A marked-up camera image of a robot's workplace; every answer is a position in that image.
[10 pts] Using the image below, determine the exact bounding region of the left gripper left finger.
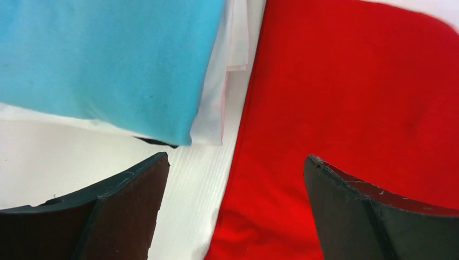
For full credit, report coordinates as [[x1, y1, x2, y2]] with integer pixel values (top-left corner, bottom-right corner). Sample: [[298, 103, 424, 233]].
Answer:
[[1, 152, 170, 259]]

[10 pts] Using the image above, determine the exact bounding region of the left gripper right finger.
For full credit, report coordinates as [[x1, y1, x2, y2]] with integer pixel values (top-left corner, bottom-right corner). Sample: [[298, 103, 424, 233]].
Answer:
[[304, 155, 458, 260]]

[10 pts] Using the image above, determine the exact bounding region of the red t shirt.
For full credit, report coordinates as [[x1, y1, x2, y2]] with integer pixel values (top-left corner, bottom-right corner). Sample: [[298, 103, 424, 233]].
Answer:
[[205, 1, 458, 259]]

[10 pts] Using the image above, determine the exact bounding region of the folded black t shirt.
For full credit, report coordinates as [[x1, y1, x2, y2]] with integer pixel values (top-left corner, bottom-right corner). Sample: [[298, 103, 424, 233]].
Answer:
[[135, 136, 179, 149]]

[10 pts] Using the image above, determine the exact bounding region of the folded blue t shirt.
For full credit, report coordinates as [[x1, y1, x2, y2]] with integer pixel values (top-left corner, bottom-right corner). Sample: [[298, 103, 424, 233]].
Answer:
[[1, 1, 225, 145]]

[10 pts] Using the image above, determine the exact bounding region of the folded white t shirt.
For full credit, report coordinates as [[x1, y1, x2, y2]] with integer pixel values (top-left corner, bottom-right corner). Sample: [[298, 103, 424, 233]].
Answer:
[[1, 1, 249, 145]]

